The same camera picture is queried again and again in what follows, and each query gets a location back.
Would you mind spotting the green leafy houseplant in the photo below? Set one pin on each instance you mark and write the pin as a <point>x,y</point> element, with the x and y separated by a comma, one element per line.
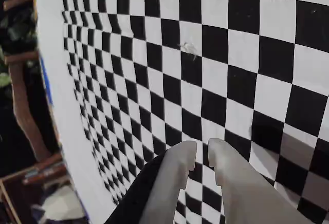
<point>15,31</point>

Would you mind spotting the black white checkerboard mat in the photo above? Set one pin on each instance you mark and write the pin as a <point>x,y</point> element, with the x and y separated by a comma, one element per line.
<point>231,54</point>

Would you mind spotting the blue tape strip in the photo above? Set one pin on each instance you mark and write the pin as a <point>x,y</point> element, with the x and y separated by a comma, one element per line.
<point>46,80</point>

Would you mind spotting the wooden chair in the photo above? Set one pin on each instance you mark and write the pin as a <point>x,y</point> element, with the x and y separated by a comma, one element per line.
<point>25,105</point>
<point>46,176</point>
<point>18,3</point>

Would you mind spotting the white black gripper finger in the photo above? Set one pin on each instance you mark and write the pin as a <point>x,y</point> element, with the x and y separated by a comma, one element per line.
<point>159,195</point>

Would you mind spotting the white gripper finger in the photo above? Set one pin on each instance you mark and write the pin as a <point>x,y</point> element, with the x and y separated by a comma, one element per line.
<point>244,195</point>

